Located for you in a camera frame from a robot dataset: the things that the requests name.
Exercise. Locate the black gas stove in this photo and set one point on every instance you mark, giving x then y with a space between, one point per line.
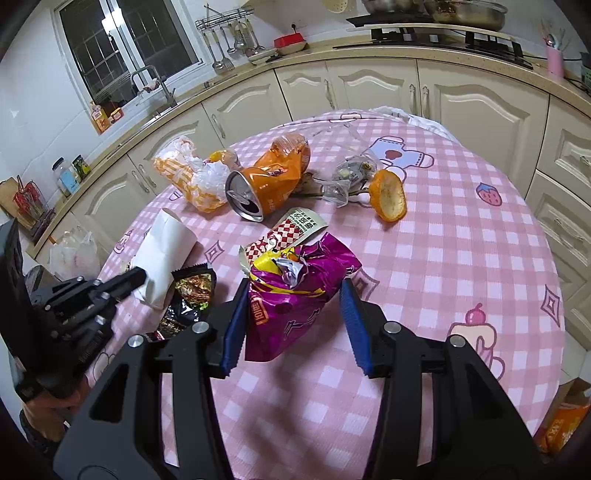
438 37

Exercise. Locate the black snack wrapper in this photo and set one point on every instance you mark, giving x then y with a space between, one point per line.
189 295

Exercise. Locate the person's left hand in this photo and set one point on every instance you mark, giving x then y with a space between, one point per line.
62 406

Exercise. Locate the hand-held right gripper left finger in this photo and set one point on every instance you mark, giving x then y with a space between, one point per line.
233 323

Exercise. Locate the cream plastic colander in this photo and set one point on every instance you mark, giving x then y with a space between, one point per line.
337 5

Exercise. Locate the row of hanging kitchen utensils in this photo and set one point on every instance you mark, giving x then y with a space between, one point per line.
221 53

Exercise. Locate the orange white striped plastic bag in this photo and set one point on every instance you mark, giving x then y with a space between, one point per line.
178 173

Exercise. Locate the red white checked wrapper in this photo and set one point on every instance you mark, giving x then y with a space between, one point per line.
288 228

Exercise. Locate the dark jar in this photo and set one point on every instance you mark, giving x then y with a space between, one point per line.
82 167

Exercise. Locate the pink utensil holder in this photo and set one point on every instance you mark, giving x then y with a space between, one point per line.
554 62

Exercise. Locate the clear crumpled plastic wrapper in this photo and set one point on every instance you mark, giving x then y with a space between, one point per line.
351 170

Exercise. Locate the cream kitchen cabinet unit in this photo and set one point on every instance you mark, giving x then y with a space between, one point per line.
369 87

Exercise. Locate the glass jar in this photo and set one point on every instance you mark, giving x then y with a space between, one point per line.
67 177

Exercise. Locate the pink checked printed tablecloth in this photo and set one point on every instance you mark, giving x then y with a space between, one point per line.
438 277

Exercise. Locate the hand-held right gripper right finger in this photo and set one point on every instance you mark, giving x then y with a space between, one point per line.
355 327

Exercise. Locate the orange printed bag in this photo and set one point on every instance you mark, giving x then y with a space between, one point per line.
561 420

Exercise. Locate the purple snack bag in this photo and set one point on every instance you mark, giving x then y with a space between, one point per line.
295 318

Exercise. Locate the brown cookie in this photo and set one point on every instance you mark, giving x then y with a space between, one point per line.
390 196

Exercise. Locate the orange label bottle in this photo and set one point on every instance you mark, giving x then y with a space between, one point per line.
99 119

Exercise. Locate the crushed orange drink can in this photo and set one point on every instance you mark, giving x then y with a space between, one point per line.
265 187

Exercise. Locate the red box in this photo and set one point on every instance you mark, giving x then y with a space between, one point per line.
289 40

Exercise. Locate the metal utensil rack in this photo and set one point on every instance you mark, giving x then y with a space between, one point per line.
224 18

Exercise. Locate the green kitchen appliance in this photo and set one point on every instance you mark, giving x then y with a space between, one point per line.
586 76

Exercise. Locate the person's left forearm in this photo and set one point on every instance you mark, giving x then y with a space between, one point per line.
39 438

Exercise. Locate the white cloth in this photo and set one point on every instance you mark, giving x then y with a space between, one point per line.
429 122

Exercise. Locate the white paper bag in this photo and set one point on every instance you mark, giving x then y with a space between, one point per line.
166 249

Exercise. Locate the kitchen window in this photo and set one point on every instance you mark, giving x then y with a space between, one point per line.
124 41

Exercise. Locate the steel frying pan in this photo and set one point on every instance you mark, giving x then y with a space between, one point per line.
466 14

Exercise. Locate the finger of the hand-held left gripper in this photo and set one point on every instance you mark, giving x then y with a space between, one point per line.
124 284

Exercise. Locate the steel sink faucet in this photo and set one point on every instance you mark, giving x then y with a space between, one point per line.
161 87

